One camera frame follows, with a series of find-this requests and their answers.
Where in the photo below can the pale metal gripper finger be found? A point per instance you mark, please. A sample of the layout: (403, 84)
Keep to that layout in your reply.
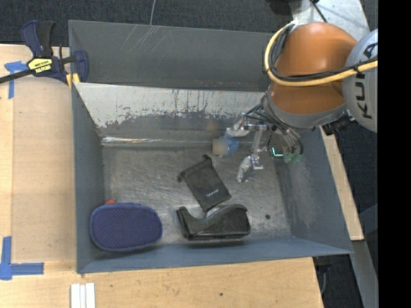
(245, 169)
(237, 130)

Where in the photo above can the small blue object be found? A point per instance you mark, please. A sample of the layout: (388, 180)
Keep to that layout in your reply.
(232, 145)

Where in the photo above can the black fabric pouch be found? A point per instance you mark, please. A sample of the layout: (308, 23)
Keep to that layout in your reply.
(205, 181)

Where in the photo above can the black tape dispenser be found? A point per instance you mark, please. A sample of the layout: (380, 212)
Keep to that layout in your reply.
(221, 225)

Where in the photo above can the grey metal bin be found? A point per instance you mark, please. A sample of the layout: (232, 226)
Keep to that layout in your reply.
(154, 172)

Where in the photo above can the blue dotted slipper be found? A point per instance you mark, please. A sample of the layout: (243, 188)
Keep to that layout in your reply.
(125, 226)

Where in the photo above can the black cylinder on white bracket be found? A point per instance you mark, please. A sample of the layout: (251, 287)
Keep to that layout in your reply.
(335, 125)

